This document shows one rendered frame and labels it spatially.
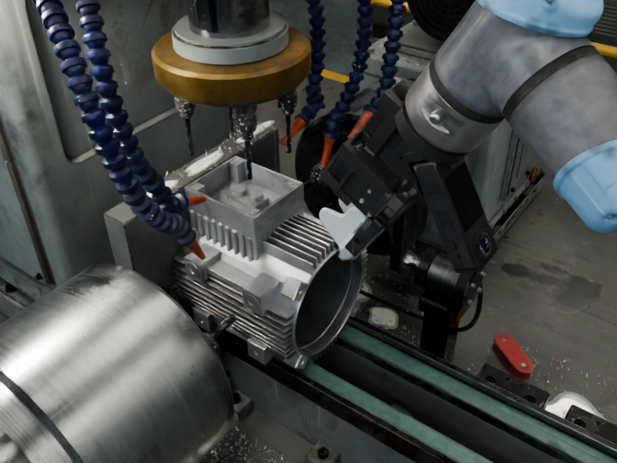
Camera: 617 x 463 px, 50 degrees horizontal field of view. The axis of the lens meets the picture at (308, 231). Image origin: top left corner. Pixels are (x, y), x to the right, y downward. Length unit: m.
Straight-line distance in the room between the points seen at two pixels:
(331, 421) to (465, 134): 0.50
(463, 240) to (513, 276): 0.70
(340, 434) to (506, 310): 0.43
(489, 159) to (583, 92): 0.71
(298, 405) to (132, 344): 0.35
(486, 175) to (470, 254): 0.60
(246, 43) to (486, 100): 0.30
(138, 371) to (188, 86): 0.29
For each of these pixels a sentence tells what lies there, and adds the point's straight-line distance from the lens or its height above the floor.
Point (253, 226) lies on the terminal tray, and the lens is 0.81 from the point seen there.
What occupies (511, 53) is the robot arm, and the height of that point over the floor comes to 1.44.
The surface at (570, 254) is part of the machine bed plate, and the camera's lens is 1.38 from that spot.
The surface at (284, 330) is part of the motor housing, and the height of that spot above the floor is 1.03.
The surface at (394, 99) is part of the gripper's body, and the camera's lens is 0.57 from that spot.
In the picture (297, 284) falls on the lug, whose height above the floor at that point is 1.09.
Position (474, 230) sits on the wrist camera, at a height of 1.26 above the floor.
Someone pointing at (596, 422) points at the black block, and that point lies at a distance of 1.01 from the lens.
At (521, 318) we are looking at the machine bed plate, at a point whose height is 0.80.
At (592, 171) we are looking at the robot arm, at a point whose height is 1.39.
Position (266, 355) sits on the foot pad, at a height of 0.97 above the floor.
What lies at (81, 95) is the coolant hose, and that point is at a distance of 0.60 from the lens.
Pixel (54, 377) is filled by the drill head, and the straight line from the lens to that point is 0.64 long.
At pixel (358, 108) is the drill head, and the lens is 1.01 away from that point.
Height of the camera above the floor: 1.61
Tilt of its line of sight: 37 degrees down
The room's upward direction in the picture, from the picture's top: 1 degrees counter-clockwise
